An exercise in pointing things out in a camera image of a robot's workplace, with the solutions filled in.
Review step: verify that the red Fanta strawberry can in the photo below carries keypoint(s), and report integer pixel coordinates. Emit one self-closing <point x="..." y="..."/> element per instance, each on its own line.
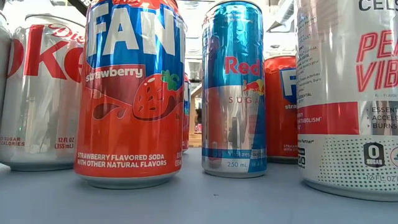
<point x="280" y="124"/>
<point x="186" y="124"/>
<point x="130" y="124"/>

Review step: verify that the blue silver Red Bull can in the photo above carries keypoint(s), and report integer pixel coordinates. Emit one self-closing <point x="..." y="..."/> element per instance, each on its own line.
<point x="233" y="109"/>

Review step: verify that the white Celsius energy can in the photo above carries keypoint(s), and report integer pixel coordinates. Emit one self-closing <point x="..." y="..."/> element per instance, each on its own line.
<point x="342" y="124"/>

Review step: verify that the silver Diet Coke can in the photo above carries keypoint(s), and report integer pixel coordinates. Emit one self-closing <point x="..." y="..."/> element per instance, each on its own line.
<point x="3" y="62"/>
<point x="43" y="102"/>

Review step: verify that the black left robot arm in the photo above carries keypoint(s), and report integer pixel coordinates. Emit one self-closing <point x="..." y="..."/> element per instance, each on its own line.
<point x="79" y="7"/>

